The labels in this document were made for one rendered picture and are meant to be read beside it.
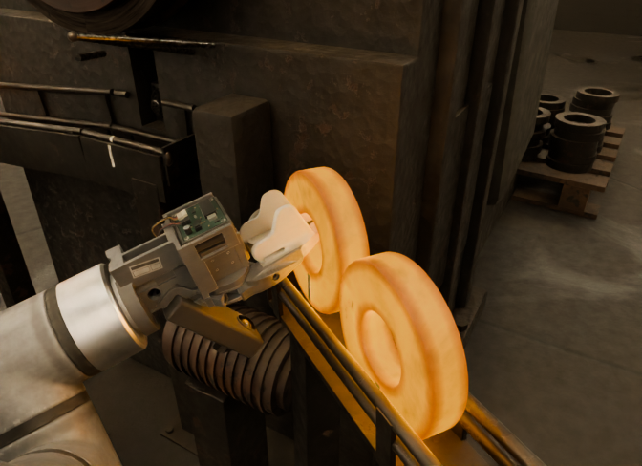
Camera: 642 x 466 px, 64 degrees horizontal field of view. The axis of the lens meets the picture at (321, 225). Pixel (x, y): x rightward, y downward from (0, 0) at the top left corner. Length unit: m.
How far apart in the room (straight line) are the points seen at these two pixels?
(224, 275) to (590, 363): 1.27
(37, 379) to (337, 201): 0.30
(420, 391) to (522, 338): 1.23
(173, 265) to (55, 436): 0.17
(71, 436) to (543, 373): 1.25
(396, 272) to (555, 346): 1.26
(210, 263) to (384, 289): 0.17
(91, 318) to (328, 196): 0.23
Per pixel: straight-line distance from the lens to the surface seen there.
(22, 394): 0.51
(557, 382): 1.53
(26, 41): 1.25
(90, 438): 0.52
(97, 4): 0.86
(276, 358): 0.72
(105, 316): 0.48
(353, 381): 0.48
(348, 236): 0.48
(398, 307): 0.39
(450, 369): 0.39
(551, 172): 2.34
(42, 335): 0.50
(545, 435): 1.40
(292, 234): 0.51
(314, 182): 0.50
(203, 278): 0.48
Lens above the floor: 1.03
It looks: 30 degrees down
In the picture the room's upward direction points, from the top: straight up
